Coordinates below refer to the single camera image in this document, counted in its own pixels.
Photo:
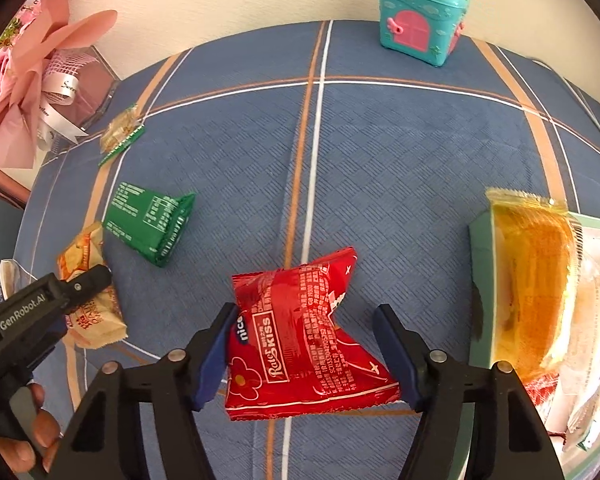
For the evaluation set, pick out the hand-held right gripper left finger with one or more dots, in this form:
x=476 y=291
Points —
x=215 y=355

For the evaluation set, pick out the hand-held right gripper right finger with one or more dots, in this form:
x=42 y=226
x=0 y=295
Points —
x=397 y=355

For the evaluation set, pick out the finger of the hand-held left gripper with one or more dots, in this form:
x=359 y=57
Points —
x=87 y=282

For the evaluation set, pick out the orange cream snack packet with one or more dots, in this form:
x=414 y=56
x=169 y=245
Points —
x=92 y=320

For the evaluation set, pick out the red snack packet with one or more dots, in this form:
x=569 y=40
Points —
x=305 y=340

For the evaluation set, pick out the green-edged white cardboard tray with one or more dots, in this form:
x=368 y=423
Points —
x=482 y=280

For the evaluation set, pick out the person's left hand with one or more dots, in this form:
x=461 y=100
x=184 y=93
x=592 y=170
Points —
x=42 y=427

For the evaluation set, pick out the dark green snack packet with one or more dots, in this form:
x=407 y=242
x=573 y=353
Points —
x=145 y=220

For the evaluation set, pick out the dark furniture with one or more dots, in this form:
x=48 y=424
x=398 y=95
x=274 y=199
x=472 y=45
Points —
x=0 y=230

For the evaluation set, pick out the yellow cake packet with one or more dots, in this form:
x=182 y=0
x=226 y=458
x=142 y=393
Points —
x=535 y=285

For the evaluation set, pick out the small green yellow packet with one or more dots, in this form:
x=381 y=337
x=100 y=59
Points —
x=120 y=130

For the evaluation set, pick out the pink flower bouquet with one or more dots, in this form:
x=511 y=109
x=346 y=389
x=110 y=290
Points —
x=25 y=110

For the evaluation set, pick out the clear pink box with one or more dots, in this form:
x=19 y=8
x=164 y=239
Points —
x=92 y=90

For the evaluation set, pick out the teal toy house box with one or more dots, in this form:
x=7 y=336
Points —
x=420 y=25

